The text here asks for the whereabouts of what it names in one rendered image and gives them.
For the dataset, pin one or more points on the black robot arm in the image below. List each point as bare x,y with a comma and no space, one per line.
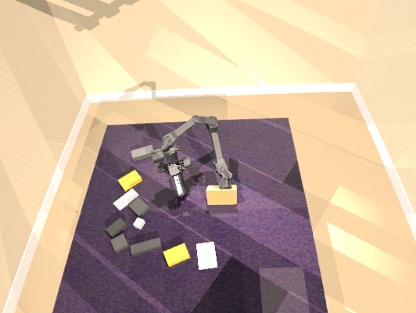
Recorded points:
171,152

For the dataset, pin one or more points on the white flat bar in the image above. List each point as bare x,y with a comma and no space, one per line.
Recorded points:
126,199

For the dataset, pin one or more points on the white cube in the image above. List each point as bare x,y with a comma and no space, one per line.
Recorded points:
139,223

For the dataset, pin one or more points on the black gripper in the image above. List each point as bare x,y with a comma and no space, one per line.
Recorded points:
185,163

